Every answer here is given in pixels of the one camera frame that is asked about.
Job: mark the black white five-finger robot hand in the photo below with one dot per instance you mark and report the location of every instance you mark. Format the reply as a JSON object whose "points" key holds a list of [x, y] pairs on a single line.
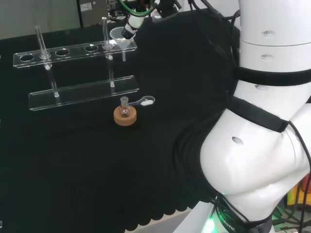
{"points": [[132, 25]]}

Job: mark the translucent plastic funnel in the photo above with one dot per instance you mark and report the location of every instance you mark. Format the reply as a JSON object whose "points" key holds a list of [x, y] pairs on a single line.
{"points": [[116, 35]]}

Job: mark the clear glass weighing funnel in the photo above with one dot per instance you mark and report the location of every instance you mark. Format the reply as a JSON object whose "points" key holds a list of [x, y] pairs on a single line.
{"points": [[146, 102]]}

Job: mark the clear acrylic funnel stand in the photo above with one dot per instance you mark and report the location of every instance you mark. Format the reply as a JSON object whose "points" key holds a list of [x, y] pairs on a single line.
{"points": [[80, 91]]}

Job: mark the grey metal cabinet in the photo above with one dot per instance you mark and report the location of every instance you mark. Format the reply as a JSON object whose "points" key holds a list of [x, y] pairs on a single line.
{"points": [[92, 12]]}

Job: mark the small round-bottom glass flask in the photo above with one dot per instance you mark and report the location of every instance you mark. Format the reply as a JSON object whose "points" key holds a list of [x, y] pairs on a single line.
{"points": [[124, 111]]}

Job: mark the black cloth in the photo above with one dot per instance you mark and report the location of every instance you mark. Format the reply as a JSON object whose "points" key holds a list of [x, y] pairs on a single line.
{"points": [[85, 157]]}

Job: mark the yellow stop button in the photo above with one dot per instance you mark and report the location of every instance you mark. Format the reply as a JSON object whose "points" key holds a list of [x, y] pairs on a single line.
{"points": [[295, 196]]}

